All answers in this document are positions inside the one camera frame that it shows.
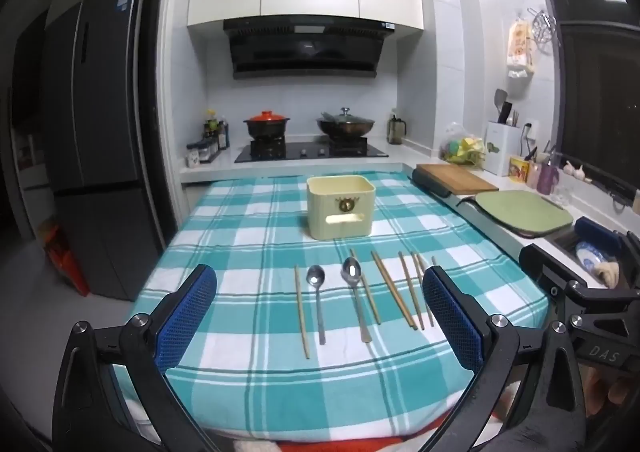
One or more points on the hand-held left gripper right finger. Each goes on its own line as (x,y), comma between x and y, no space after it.
(452,317)

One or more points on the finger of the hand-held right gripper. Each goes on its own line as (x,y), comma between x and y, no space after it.
(537,267)
(597,231)

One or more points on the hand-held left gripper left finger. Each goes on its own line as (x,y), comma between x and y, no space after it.
(185,317)

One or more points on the large metal spoon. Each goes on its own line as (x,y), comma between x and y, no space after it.
(351,269)

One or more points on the small metal spoon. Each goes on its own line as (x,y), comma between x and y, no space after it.
(316,277)

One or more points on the cream utensil holder box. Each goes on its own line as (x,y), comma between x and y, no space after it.
(340,212)

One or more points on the person's right hand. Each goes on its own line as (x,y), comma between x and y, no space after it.
(607,392)

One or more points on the blue and white bowl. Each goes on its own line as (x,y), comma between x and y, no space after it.
(587,257)

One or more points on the green cutting board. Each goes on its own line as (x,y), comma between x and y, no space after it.
(522,212)

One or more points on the garlic bulbs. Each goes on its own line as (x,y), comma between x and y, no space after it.
(575,171)

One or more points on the purple bottle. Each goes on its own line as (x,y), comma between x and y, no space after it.
(546,180)

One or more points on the pink cup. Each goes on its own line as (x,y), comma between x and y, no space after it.
(534,175)

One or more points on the teal plaid tablecloth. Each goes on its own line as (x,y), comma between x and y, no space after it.
(240,242)

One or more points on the yellow box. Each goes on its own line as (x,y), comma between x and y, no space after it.
(519,168)

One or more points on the wooden cutting board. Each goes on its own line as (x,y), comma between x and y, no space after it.
(455,178)

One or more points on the white knife and utensil stand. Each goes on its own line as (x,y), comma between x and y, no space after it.
(501,150)

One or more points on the dark window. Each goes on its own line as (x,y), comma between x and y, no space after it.
(600,107)

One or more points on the red bag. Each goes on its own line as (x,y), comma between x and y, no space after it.
(65,262)

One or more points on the plastic bag of sponges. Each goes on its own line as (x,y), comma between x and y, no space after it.
(462,147)

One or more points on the condiment jars and bottles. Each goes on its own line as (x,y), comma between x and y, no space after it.
(200,155)

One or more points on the grey spatula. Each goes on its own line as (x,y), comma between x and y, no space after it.
(500,100)

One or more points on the orange blanket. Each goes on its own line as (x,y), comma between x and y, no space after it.
(340,443)

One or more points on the dark sauce bottle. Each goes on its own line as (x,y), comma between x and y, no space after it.
(224,135)

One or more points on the yellow cap condiment bottle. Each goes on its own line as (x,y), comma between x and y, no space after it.
(211,130)

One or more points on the dark glass pitcher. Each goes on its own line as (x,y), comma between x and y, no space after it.
(397,131)

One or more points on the hanging plastic bag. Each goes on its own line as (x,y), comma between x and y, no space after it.
(520,50)

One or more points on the grey refrigerator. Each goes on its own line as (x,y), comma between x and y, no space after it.
(100,132)

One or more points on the black gas cooktop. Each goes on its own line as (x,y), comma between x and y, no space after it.
(305,151)

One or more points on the clay pot with orange lid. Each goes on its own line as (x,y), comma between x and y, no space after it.
(267,125)

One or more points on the wok with glass lid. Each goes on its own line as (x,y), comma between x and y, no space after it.
(345,125)

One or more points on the black range hood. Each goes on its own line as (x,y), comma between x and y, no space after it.
(305,47)

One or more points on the wall outlet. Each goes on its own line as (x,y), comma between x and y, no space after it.
(531,131)

